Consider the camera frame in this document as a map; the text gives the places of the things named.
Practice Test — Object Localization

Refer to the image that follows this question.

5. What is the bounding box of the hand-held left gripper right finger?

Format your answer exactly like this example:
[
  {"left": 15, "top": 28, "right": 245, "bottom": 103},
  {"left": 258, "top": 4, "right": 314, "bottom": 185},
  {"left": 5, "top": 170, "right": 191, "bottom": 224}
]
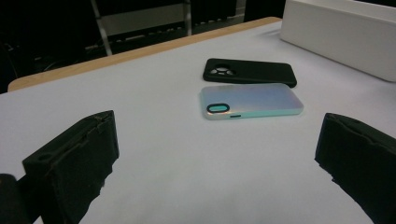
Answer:
[{"left": 315, "top": 112, "right": 396, "bottom": 224}]

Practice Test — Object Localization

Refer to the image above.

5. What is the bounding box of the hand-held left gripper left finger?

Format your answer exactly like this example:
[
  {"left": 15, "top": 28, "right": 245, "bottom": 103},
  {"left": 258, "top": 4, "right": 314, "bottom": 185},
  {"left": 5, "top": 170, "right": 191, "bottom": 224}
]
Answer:
[{"left": 21, "top": 110, "right": 120, "bottom": 224}]

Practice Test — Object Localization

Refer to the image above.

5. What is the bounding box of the black phone case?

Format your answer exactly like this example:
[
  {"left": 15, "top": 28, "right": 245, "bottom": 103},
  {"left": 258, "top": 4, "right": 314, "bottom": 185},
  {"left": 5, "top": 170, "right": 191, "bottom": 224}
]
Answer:
[{"left": 203, "top": 58, "right": 298, "bottom": 89}]

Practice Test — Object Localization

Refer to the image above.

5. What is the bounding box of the white storage box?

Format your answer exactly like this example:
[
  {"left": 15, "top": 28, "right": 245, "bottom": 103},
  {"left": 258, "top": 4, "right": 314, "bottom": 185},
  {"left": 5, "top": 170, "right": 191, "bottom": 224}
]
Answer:
[{"left": 279, "top": 0, "right": 396, "bottom": 83}]

